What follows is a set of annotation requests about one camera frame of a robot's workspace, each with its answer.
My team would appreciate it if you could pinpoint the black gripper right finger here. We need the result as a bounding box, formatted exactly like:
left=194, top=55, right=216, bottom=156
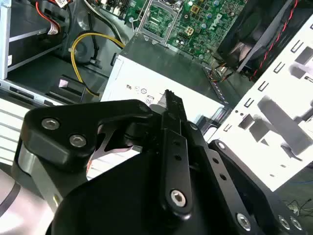
left=174, top=93, right=309, bottom=235

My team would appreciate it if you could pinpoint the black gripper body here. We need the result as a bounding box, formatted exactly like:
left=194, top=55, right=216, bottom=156
left=48, top=150, right=237, bottom=235

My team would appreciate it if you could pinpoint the thin metal locking lever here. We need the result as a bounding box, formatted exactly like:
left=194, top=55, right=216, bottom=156
left=131, top=0, right=150, bottom=32

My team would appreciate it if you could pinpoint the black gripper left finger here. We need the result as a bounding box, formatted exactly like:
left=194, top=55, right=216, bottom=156
left=21, top=90, right=194, bottom=221

